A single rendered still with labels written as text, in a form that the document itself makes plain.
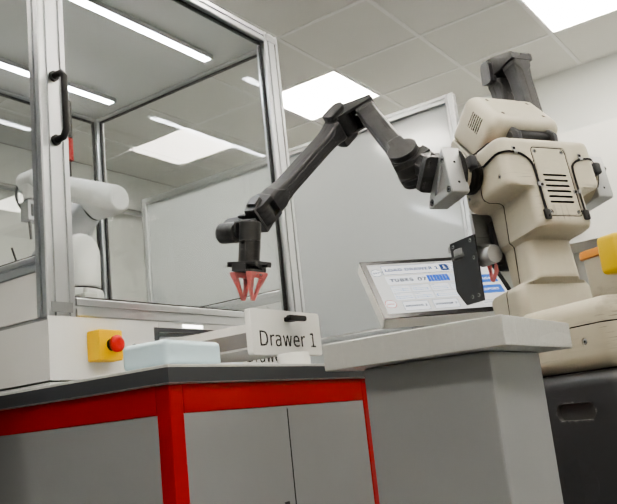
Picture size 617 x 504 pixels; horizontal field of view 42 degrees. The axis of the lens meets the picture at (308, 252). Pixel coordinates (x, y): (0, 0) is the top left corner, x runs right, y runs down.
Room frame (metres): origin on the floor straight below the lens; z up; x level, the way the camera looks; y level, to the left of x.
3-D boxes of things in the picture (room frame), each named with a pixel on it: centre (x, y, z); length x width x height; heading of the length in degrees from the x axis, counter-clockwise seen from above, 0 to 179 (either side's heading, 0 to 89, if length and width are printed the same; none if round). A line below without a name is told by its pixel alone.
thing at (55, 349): (2.43, 0.71, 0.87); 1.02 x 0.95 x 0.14; 146
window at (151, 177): (2.18, 0.33, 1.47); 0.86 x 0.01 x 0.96; 146
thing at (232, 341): (2.09, 0.25, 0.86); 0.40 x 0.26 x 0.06; 56
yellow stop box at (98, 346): (1.85, 0.49, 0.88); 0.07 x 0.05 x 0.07; 146
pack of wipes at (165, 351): (1.34, 0.24, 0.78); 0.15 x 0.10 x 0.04; 151
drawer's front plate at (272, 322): (1.97, 0.08, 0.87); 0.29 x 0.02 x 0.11; 146
